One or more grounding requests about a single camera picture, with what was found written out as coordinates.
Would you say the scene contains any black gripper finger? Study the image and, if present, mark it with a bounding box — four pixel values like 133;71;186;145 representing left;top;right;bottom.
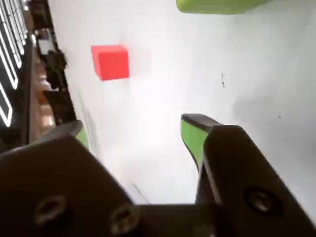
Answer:
181;113;316;237
0;120;149;237

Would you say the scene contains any red lego block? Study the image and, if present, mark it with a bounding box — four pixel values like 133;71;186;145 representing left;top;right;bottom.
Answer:
90;44;130;81

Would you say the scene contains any green lego block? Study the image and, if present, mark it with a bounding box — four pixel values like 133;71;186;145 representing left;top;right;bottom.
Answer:
175;0;266;15

